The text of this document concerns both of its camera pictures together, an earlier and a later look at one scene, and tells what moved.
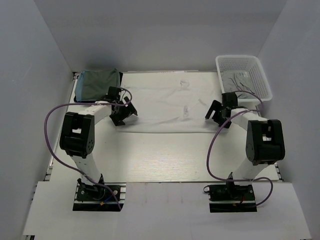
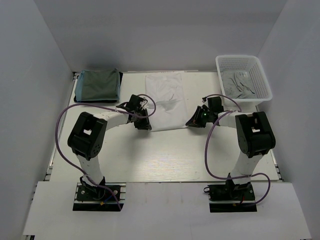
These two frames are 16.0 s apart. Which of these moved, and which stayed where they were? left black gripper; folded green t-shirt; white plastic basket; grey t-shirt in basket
Moved: left black gripper
Stayed: folded green t-shirt; grey t-shirt in basket; white plastic basket
